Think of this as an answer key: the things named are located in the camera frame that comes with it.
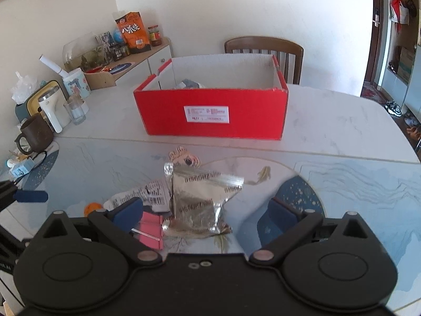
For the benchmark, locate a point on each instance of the illustrated picture card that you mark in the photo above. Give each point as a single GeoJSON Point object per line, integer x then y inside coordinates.
{"type": "Point", "coordinates": [106, 47]}

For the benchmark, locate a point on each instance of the small blue globe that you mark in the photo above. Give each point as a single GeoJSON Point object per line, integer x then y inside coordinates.
{"type": "Point", "coordinates": [119, 36]}

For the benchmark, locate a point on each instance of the wooden chair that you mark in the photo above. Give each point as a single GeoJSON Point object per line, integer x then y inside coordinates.
{"type": "Point", "coordinates": [263, 43]}

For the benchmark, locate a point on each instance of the tiger striped toy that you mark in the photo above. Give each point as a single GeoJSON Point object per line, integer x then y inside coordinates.
{"type": "Point", "coordinates": [186, 161]}

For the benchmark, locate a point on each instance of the orange snack bag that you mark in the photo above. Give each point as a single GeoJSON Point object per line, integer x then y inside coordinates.
{"type": "Point", "coordinates": [135, 33]}

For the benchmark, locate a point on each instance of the white marble desktop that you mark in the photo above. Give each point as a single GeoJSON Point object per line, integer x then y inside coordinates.
{"type": "Point", "coordinates": [329, 121]}

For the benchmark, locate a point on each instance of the white wall cabinet unit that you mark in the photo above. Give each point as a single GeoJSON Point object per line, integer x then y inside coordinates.
{"type": "Point", "coordinates": [412, 95]}

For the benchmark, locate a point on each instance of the brown mug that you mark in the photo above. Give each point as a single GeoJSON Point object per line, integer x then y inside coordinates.
{"type": "Point", "coordinates": [36, 135]}

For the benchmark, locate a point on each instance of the small orange ball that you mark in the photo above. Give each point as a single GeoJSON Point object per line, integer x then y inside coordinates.
{"type": "Point", "coordinates": [91, 209]}

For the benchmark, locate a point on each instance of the red hanging bag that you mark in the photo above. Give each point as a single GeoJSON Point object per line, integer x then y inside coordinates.
{"type": "Point", "coordinates": [398, 10]}

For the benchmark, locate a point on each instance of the glass fishbowl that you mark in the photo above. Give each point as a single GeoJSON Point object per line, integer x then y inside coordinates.
{"type": "Point", "coordinates": [79, 52]}

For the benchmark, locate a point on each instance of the cardboard storage box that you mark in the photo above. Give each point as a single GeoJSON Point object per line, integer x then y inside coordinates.
{"type": "Point", "coordinates": [406, 64]}

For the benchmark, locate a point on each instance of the floral pen cup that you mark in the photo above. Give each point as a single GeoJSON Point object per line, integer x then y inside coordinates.
{"type": "Point", "coordinates": [77, 85]}

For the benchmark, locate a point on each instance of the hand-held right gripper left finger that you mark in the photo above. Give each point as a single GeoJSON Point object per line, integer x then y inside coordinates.
{"type": "Point", "coordinates": [129, 213]}

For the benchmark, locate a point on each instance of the round blue mat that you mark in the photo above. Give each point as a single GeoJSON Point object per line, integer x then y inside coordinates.
{"type": "Point", "coordinates": [122, 67]}

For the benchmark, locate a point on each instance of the clear plastic bag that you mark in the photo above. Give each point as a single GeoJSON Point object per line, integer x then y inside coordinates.
{"type": "Point", "coordinates": [23, 87]}

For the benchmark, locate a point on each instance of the yellow teal tissue box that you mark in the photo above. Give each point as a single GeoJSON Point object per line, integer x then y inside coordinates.
{"type": "Point", "coordinates": [31, 102]}

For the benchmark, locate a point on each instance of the white side cabinet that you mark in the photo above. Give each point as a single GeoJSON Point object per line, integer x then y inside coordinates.
{"type": "Point", "coordinates": [138, 69]}

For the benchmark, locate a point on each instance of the clear glass cup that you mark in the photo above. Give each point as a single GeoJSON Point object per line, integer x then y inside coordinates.
{"type": "Point", "coordinates": [75, 112]}

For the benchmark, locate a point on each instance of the dark glass jars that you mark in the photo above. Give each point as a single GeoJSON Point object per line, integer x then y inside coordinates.
{"type": "Point", "coordinates": [119, 52]}

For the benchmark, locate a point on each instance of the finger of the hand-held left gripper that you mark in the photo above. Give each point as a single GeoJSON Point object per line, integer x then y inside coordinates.
{"type": "Point", "coordinates": [31, 196]}

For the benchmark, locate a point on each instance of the small blue box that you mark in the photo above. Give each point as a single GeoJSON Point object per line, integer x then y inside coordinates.
{"type": "Point", "coordinates": [21, 168]}

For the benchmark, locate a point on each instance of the silver foil packet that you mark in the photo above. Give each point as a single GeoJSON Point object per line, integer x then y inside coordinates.
{"type": "Point", "coordinates": [197, 200]}

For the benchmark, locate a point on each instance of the red cardboard box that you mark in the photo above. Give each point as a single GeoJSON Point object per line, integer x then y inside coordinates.
{"type": "Point", "coordinates": [230, 118]}

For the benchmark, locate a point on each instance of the wooden desk organizer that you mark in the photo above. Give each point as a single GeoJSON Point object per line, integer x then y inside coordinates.
{"type": "Point", "coordinates": [98, 79]}

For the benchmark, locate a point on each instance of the brown door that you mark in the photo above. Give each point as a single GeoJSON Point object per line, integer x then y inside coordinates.
{"type": "Point", "coordinates": [376, 39]}

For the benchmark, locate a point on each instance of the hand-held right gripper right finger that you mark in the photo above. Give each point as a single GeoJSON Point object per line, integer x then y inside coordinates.
{"type": "Point", "coordinates": [280, 214]}

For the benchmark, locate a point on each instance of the white paper roll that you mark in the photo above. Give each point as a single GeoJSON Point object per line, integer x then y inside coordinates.
{"type": "Point", "coordinates": [52, 66]}

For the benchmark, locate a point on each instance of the printed table mat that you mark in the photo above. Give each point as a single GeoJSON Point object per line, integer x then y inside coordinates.
{"type": "Point", "coordinates": [361, 184]}

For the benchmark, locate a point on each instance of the white thermos jug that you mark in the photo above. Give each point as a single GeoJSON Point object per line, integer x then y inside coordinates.
{"type": "Point", "coordinates": [52, 108]}

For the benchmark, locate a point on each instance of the red sauce jar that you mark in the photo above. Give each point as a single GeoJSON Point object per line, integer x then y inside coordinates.
{"type": "Point", "coordinates": [154, 38]}

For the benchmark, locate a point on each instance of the blue grey packet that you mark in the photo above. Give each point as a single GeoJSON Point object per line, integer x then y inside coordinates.
{"type": "Point", "coordinates": [189, 83]}

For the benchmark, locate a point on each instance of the grey sneakers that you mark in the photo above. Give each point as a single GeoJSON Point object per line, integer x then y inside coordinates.
{"type": "Point", "coordinates": [393, 108]}

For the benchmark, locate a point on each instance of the white printed packet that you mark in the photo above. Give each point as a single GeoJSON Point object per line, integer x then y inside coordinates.
{"type": "Point", "coordinates": [154, 192]}

